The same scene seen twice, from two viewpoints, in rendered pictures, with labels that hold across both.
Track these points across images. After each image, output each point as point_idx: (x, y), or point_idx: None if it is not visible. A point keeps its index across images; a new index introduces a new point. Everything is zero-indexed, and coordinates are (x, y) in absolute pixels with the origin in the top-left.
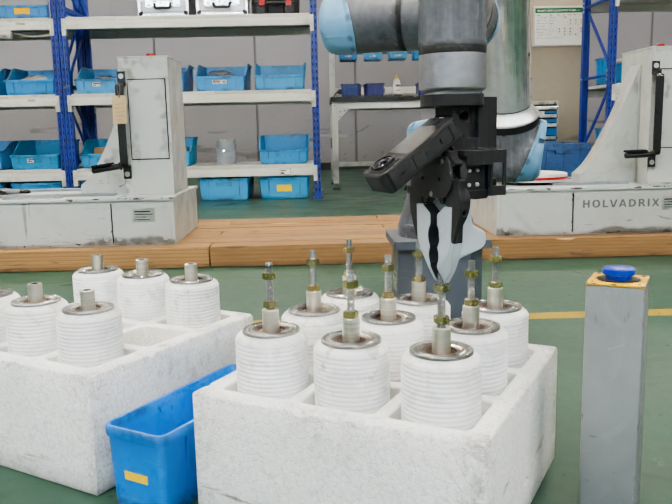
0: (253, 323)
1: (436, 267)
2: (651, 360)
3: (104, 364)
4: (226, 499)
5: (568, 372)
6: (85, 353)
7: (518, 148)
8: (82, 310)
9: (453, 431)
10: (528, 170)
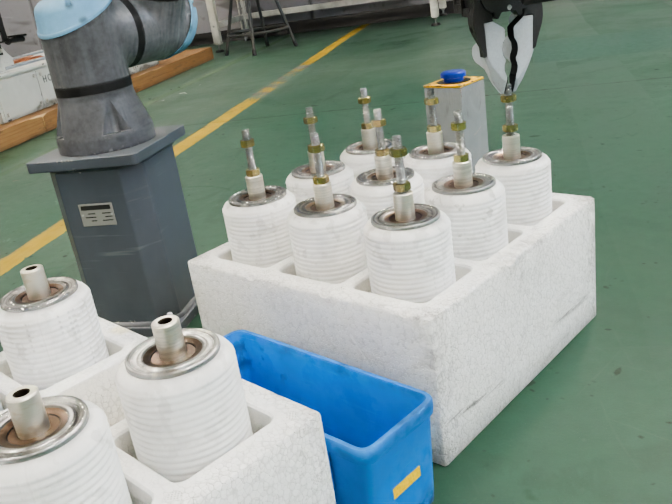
0: (379, 224)
1: (515, 77)
2: (212, 217)
3: (263, 405)
4: (467, 413)
5: (205, 249)
6: (244, 408)
7: (182, 14)
8: (180, 357)
9: (567, 204)
10: (189, 39)
